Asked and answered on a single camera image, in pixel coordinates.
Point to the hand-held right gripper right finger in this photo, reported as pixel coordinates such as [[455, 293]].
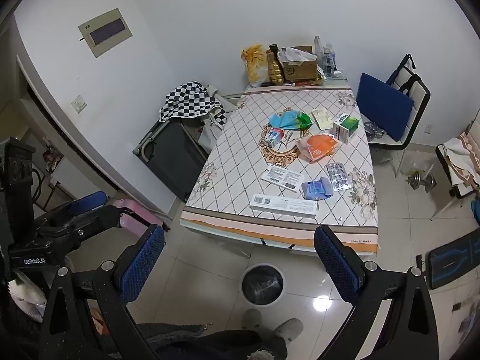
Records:
[[335, 266]]

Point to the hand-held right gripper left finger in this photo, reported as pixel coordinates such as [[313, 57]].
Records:
[[144, 266]]

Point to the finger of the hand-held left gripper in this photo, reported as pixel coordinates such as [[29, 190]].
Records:
[[88, 198], [107, 218]]

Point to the round black trash bin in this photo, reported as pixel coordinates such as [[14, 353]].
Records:
[[262, 285]]

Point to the blue plastic packet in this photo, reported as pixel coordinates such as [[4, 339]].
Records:
[[317, 190]]

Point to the long white box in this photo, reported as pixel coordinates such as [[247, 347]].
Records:
[[283, 206]]

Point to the silver blister pack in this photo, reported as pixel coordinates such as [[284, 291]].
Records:
[[338, 177]]

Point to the orange plastic packet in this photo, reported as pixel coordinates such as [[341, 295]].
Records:
[[318, 149]]

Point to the green white medicine box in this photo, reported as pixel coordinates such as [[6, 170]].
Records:
[[345, 126]]

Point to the small red blue white box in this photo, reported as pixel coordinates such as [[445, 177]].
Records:
[[273, 137]]

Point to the cream cloth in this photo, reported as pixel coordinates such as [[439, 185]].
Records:
[[322, 118]]

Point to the green plastic packet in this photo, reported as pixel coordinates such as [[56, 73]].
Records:
[[304, 120]]

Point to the blue green plastic bag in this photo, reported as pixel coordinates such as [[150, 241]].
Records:
[[285, 120]]

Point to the grey slipper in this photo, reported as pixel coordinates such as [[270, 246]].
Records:
[[252, 319], [288, 330]]

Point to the white crumpled bag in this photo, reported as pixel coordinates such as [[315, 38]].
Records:
[[24, 296]]

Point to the black blue foot mat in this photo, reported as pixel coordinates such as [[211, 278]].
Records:
[[452, 266]]

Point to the chrome dumbbell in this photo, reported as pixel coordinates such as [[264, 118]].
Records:
[[422, 182]]

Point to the black white checkered cloth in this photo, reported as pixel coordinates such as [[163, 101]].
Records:
[[187, 100]]

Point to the silver metal object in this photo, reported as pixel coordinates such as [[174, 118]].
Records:
[[374, 129]]

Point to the blue cushion board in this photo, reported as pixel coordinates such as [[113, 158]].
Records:
[[386, 110]]

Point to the floral diamond pattern tablecloth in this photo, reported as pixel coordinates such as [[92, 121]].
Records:
[[243, 127]]

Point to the beige patterned towel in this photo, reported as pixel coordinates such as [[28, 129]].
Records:
[[463, 157]]

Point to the brown cardboard box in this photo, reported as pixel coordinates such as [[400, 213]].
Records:
[[302, 68]]

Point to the gold vase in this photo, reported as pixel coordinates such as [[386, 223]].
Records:
[[275, 70]]

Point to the blue label plastic bottle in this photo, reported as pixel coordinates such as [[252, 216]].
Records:
[[329, 60]]

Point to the yellow snack bag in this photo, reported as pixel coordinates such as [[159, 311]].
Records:
[[253, 65]]

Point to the clear glass bottle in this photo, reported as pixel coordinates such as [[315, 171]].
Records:
[[318, 50]]

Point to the white wall switch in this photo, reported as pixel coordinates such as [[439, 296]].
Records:
[[78, 104]]

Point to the white wall socket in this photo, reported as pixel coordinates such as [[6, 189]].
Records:
[[427, 129]]

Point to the beige wall electrical panel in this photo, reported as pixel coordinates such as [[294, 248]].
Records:
[[105, 32]]

